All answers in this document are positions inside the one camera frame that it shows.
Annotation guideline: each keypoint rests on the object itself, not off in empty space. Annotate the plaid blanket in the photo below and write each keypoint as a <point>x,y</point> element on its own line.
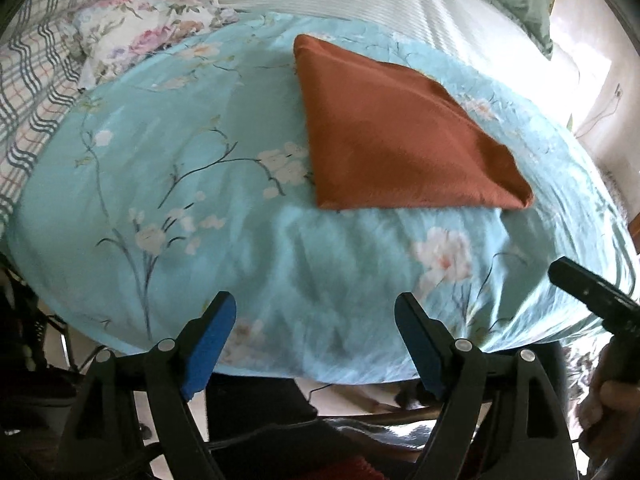
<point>30,85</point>

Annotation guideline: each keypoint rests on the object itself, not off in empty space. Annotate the pink floral pillow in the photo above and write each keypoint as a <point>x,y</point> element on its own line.
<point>135,35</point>

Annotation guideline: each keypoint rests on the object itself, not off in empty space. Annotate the orange knit sweater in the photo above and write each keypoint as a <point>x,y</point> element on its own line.
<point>390,135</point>

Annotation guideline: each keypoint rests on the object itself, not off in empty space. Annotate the red knit cloth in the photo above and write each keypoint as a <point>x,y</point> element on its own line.
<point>352,470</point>

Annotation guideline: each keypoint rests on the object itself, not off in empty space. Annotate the light blue floral bedsheet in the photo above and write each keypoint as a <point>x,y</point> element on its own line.
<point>150,185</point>

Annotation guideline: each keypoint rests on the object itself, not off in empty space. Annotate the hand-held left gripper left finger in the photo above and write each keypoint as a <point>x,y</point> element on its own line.
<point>212,350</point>

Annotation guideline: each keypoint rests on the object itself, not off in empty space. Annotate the person's right hand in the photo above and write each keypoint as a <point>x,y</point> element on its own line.
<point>612,405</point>

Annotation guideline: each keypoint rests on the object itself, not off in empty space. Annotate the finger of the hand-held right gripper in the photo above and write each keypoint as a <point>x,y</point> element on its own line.
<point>590,292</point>

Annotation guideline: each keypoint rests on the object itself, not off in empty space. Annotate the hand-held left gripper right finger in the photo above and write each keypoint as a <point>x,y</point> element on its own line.
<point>422,350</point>

